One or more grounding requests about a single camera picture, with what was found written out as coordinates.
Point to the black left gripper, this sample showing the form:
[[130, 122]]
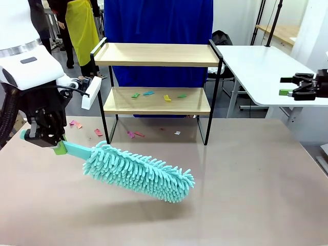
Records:
[[46, 107]]

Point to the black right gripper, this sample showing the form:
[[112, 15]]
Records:
[[323, 84]]

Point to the teal chenille duster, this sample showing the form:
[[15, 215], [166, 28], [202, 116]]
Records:
[[141, 174]]

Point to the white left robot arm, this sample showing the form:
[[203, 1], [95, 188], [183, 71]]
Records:
[[23, 25]]

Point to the cardboard box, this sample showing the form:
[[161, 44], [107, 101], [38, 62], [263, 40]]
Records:
[[19, 123]]

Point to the salmon paper scrap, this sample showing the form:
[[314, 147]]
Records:
[[78, 125]]

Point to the white desk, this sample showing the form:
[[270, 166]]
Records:
[[269, 71]]

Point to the light wooden table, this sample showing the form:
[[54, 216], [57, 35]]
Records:
[[284, 32]]

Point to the black stand pole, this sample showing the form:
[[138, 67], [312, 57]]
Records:
[[273, 23]]

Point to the black tripod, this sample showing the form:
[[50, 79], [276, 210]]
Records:
[[256, 25]]

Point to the magenta paper scrap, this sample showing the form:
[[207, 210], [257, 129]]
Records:
[[131, 134]]

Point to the long red paper scrap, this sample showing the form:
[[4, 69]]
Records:
[[139, 134]]

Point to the black backpack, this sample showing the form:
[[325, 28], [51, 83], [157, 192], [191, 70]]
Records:
[[223, 38]]

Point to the green paper scrap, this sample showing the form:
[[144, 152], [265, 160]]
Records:
[[182, 96], [135, 95]]

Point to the teal paper scrap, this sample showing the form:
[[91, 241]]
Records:
[[149, 93]]

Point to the person in yellow apron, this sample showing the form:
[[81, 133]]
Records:
[[82, 30]]

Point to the yellow paper scrap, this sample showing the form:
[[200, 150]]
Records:
[[167, 98]]

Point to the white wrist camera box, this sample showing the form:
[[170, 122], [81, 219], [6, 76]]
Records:
[[91, 94]]

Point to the wooden shelf black metal frame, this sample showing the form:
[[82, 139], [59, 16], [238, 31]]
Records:
[[153, 61]]

